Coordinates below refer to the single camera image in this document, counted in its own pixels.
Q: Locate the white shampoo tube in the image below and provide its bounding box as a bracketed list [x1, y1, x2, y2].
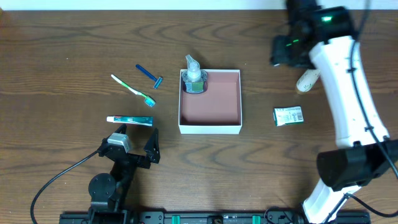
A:
[295, 69, 320, 95]

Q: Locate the clear soap pump bottle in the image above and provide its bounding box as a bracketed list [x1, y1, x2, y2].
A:
[182, 55, 208, 94]

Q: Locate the green white soap packet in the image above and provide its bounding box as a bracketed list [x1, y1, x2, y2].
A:
[273, 106, 304, 126]

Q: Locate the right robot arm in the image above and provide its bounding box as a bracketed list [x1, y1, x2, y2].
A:
[270, 0, 397, 223]

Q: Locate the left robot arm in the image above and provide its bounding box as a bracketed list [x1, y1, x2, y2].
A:
[88, 124, 160, 223]

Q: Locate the green toothpaste tube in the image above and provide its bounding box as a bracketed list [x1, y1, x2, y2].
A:
[106, 116, 154, 127]

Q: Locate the green white toothbrush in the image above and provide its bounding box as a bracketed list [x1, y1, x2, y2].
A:
[111, 74, 156, 108]

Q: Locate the blue disposable razor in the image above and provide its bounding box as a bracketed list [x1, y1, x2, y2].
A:
[136, 64, 163, 89]

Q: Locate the white box with pink interior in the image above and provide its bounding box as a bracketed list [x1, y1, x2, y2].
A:
[178, 69, 243, 134]

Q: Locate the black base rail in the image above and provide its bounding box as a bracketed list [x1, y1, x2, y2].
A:
[58, 210, 373, 224]

